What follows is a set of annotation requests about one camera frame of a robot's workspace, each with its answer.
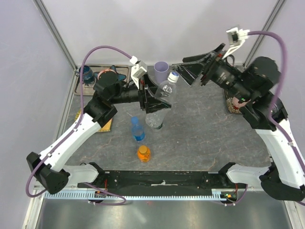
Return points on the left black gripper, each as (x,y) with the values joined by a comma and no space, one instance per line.
(148,102)

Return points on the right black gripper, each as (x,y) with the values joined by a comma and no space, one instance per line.
(193,66)

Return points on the clear plastic bottle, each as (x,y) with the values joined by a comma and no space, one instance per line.
(167,92)

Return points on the blue white bottle cap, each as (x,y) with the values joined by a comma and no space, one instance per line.
(173,77)

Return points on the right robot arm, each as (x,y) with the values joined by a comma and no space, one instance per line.
(284,179)

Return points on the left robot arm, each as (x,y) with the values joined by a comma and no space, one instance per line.
(49,166)

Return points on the green label water bottle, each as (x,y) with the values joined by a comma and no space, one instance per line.
(157,124)

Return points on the blue label water bottle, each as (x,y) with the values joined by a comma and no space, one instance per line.
(137,129)

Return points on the orange juice bottle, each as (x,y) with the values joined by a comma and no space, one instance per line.
(144,153)

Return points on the purple plastic cup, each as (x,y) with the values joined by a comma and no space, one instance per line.
(161,71)

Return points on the blue star-shaped dish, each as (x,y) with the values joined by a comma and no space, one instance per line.
(121,76)

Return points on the red patterned bowl left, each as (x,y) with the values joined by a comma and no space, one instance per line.
(102,71)

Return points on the pink white mug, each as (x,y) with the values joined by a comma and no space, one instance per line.
(237,103)

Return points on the yellow bamboo mat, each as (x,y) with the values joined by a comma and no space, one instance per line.
(105,128)

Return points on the dark floral square plate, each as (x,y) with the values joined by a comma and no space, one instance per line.
(229,104)

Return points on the dark blue mug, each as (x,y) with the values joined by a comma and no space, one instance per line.
(87,73)

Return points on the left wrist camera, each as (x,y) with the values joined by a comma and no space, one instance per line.
(139,69)

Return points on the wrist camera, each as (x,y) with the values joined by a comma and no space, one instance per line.
(139,69)
(236,38)

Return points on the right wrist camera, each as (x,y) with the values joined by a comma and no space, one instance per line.
(236,38)

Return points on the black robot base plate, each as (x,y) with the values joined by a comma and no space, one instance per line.
(164,183)

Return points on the slotted cable duct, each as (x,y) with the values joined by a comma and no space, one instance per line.
(95,195)

